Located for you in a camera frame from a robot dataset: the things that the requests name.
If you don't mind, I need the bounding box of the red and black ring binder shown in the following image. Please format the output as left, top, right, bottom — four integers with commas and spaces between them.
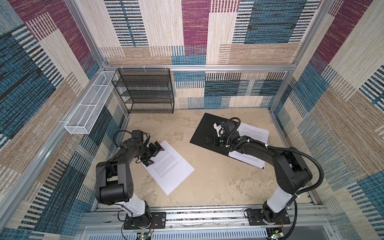
189, 112, 270, 170

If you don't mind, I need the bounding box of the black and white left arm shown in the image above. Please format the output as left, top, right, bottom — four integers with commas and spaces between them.
95, 139, 165, 228

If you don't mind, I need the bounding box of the aluminium front rail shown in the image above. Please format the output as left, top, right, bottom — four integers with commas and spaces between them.
77, 204, 333, 234

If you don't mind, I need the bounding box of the white text paper top sheet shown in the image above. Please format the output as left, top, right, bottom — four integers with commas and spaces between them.
228, 123, 270, 169

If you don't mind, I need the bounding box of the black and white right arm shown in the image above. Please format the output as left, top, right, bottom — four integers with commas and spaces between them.
203, 135, 313, 225

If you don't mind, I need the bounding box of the black wire mesh file rack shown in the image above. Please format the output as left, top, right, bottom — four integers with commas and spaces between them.
112, 68, 175, 114

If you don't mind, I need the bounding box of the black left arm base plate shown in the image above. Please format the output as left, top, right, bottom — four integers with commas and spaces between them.
123, 212, 167, 230

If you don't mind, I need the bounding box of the white wire mesh tray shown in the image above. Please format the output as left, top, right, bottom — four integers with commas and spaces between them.
65, 71, 115, 135

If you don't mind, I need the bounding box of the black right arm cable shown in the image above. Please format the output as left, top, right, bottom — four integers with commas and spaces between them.
223, 116, 325, 240

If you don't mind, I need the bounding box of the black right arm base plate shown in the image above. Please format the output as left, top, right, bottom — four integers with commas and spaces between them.
243, 208, 291, 226

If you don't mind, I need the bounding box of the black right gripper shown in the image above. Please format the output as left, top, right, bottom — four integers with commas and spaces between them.
203, 134, 232, 147

